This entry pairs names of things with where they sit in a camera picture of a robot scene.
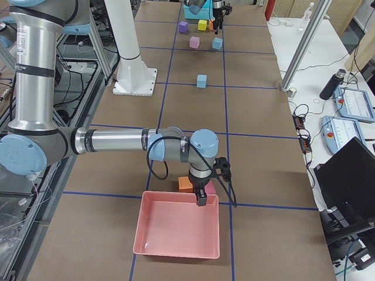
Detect yellow foam block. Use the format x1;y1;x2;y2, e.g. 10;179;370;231
197;19;207;31

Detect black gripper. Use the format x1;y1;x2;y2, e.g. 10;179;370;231
192;157;231;207
213;3;233;32

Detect pink plastic tray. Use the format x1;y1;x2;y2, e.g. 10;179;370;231
133;191;220;259

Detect purple foam block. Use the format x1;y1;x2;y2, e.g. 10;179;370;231
178;21;188;33

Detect light pink foam block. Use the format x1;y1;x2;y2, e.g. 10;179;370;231
189;36;200;49

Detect black water bottle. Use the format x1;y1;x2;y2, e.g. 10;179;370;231
319;68;346;100

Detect aluminium frame post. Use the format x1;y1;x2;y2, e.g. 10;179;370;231
279;0;332;92

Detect teach pendant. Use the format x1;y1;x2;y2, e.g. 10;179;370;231
322;115;366;154
333;87;374;123

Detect blue plastic tray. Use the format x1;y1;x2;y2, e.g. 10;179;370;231
183;0;214;20

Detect white pedestal column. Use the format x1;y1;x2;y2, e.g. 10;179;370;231
104;0;140;60

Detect light blue foam block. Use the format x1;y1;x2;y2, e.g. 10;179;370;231
196;74;207;88
212;37;223;50

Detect clear plastic bottle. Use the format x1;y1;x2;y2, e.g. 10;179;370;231
302;2;314;22

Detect black monitor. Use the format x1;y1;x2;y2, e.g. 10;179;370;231
313;136;375;220

